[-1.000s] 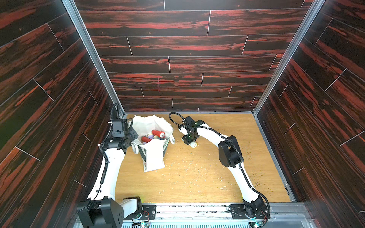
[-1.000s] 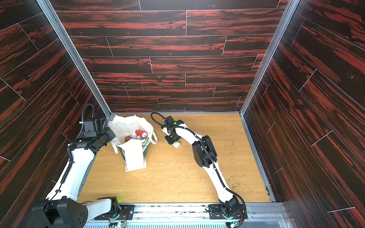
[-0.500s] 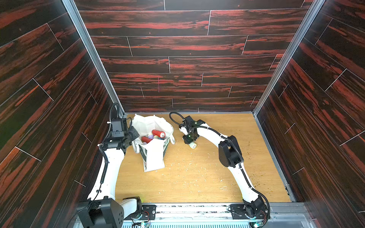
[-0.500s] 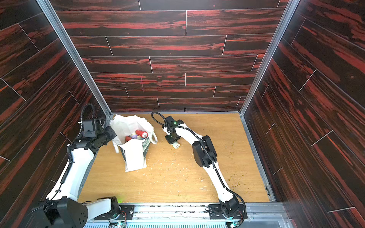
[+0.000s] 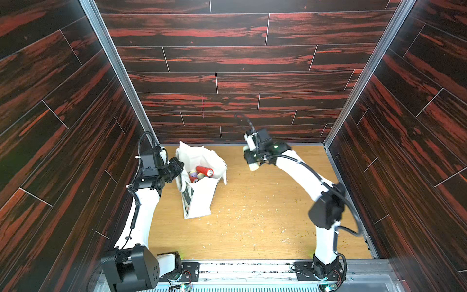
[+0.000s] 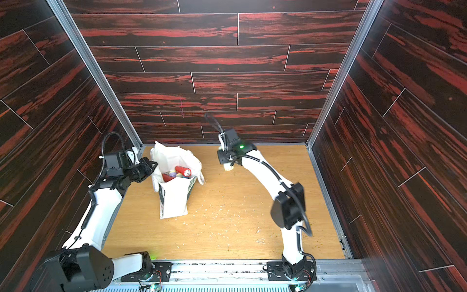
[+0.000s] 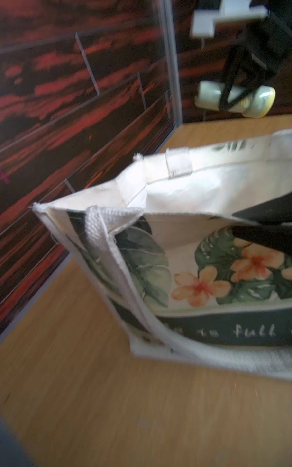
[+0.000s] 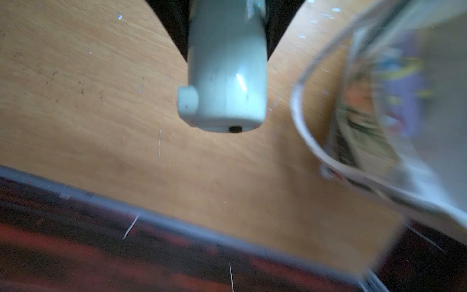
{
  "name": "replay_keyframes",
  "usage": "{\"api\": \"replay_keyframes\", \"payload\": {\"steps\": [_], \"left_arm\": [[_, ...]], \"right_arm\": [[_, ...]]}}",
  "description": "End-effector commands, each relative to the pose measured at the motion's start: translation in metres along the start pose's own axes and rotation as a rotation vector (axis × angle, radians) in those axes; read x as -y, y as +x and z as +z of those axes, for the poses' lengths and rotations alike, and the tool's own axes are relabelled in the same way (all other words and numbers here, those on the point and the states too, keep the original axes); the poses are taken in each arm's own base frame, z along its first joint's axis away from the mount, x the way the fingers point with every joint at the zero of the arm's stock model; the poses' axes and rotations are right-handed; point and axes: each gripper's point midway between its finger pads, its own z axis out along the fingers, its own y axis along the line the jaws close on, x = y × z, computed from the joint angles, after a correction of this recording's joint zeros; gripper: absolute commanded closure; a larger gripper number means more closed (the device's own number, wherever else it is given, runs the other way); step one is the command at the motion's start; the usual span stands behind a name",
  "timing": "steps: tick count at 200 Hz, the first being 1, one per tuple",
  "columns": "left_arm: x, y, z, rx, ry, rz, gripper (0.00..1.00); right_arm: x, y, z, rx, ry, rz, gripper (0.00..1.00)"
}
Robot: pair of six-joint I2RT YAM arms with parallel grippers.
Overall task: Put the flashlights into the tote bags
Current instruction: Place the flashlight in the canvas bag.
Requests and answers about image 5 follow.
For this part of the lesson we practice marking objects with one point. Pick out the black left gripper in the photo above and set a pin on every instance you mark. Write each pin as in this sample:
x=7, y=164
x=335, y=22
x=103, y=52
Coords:
x=173, y=163

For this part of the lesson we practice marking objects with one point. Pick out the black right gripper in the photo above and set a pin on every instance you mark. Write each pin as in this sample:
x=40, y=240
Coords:
x=250, y=156

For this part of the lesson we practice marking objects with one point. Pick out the cream flashlight sideways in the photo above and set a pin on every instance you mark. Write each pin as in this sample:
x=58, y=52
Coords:
x=250, y=154

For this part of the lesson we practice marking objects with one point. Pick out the red flashlight front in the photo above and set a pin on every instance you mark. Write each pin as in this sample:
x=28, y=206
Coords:
x=193, y=175

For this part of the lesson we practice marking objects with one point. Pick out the red flashlight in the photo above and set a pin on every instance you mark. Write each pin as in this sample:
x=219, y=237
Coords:
x=204, y=171
x=193, y=175

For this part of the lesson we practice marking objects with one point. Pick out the white printed tote bag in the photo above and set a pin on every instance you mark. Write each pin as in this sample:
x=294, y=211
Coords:
x=197, y=197

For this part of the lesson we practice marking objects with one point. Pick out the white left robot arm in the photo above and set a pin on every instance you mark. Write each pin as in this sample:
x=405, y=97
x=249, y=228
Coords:
x=130, y=266

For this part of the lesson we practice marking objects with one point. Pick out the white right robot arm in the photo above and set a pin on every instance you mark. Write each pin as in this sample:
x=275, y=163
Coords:
x=331, y=212

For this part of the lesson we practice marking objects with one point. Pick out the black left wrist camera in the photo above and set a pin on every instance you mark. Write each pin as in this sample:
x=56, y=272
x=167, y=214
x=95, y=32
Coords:
x=152, y=158

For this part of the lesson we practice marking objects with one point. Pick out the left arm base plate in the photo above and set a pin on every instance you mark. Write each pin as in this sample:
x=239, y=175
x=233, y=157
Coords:
x=182, y=272

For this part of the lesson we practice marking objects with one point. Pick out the aluminium front rail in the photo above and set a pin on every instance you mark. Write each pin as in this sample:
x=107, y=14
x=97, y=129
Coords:
x=363, y=275

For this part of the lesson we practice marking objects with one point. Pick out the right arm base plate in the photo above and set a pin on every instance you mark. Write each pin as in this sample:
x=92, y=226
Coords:
x=310, y=271

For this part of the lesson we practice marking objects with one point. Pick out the aluminium corner post left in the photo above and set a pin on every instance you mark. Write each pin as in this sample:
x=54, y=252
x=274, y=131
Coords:
x=98, y=25

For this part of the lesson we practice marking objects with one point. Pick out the aluminium corner post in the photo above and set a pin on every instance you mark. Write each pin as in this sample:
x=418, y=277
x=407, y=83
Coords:
x=393, y=27
x=98, y=25

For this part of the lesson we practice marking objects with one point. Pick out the aluminium corner post right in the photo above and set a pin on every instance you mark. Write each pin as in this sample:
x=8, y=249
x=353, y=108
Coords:
x=393, y=27

